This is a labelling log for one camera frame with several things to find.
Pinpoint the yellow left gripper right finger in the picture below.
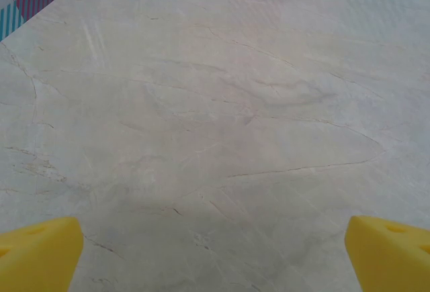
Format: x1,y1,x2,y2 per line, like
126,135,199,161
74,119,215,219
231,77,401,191
344,215,430,292

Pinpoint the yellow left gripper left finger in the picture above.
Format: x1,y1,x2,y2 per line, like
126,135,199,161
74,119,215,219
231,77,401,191
0,216,85,292

